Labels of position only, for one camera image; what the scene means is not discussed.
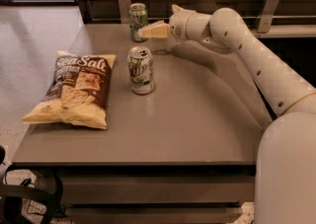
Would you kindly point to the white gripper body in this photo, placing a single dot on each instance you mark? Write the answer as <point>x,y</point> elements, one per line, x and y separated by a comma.
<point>180,24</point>

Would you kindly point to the green soda can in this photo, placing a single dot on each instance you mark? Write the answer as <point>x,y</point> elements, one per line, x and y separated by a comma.
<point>138,18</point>

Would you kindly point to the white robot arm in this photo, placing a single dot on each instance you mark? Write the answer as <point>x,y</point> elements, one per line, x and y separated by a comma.
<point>285,181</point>

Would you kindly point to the white 7up soda can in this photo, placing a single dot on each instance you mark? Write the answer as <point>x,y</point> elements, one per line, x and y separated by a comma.
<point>140,66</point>

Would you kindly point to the sea salt chips bag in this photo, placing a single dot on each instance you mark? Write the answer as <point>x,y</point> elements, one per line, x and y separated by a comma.
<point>78,93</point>

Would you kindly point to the grey drawer cabinet table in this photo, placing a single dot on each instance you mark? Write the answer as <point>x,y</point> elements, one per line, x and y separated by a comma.
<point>185,153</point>

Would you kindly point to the black office chair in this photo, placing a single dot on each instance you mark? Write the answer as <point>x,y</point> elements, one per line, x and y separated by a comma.
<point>12,196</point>

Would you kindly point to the left metal bracket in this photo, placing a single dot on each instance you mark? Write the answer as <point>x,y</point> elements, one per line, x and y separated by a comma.
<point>123,6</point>

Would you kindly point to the metal bracket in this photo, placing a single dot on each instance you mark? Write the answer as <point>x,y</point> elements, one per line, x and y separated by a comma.
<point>264,20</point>
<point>123,6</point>

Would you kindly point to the right metal bracket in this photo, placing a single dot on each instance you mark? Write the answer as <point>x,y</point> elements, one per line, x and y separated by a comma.
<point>264,20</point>

